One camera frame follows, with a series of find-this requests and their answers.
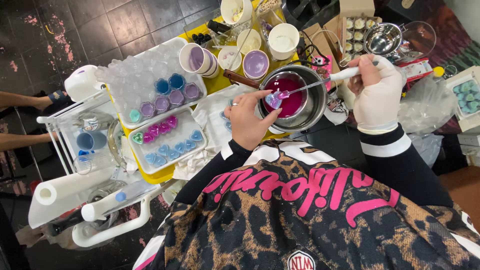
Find person's right hand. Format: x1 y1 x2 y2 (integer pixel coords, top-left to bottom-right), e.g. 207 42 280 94
347 55 405 131

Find person's left hand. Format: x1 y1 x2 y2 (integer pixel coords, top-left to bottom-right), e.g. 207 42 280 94
224 89 283 151

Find clear heart shaped mold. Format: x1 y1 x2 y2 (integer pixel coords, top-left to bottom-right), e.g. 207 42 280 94
265 93 283 110

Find white handled metal spoon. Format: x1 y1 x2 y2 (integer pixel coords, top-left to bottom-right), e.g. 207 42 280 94
277 61 380 100

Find white crumpled cloth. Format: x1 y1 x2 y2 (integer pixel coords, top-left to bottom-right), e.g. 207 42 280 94
172 83 264 181

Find red and white packet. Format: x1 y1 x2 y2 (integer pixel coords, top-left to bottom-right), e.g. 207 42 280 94
397 58 434 83

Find clear plastic bag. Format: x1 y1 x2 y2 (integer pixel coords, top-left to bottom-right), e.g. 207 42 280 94
397 76 459 135

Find metal cup of magenta wax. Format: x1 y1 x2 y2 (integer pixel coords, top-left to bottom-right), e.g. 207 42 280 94
262 71 309 119

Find steel pouring pot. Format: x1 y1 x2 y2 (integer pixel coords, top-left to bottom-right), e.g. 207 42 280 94
339 22 404 68

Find small white tray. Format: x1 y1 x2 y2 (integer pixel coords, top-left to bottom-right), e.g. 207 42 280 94
127 108 208 175

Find paper cup of purple wax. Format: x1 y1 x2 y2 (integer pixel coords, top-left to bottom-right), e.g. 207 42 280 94
242 49 270 81

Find purple filled round mold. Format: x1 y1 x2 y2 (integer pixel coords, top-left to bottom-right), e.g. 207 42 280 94
168 89 185 107
154 95 171 112
139 101 156 118
183 82 201 100

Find pink phone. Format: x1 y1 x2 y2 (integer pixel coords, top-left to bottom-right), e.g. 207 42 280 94
311 55 334 91

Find small white paper cup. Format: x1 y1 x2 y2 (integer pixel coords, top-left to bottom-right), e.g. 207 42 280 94
217 46 243 73

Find carton of white flower candles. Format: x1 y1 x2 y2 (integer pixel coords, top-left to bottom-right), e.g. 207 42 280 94
339 15 383 64

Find glass lid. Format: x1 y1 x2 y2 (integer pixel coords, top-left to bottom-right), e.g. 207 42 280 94
398 20 437 61

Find row of light blue hearts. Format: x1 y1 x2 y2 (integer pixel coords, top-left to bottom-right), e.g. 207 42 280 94
144 129 203 168

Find stacked purple stained paper cups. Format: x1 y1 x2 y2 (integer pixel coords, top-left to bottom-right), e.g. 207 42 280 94
179 43 220 79

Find cream filled paper cup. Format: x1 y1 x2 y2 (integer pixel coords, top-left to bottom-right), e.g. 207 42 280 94
236 28 262 55

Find blue filled round mold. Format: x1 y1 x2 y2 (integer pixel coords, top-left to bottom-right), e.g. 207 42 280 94
168 73 187 91
154 78 172 95

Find box of teal molds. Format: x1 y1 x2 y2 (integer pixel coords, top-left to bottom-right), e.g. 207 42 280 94
445 65 480 133

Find large white paper cup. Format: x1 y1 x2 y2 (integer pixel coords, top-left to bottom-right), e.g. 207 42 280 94
268 23 300 61

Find dark small bottle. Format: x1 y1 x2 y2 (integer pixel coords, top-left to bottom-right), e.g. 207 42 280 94
207 19 232 35

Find clear acrylic box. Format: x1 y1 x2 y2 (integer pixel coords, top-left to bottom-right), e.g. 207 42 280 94
183 7 287 53

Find leopard print jersey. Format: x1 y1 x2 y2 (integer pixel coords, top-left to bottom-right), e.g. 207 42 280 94
132 139 480 270

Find tall white paper cup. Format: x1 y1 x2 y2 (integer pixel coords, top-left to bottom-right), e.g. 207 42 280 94
220 0 253 25

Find group of clear empty molds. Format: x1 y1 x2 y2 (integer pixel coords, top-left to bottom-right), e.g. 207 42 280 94
96 37 190 124

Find large white tray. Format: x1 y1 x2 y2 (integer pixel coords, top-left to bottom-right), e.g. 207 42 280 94
95 36 208 130

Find glass bowl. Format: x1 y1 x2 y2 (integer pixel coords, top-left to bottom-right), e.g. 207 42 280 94
106 118 127 166

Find labelled glass jar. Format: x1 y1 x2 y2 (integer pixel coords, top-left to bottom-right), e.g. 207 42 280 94
72 112 114 132

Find white bottle with blue cap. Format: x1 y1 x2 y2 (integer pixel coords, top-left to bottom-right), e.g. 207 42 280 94
80 179 159 222

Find blue cup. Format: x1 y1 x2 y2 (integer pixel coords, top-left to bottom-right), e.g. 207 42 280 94
76 131 108 152

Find clear measuring cup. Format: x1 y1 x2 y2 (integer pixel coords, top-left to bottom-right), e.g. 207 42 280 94
73 149 114 176

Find white rounded appliance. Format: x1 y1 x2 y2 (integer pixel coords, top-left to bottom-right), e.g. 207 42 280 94
64 64 106 103

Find white paper roll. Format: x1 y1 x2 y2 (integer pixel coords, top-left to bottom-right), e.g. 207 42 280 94
35 166 118 206

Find white utility cart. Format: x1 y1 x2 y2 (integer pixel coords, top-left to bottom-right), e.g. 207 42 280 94
28 89 178 249

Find steel pot with wooden handle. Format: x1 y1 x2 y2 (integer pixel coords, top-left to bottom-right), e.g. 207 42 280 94
223 64 329 133

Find black cable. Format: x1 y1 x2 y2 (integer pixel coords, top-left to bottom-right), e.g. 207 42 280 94
299 31 331 67

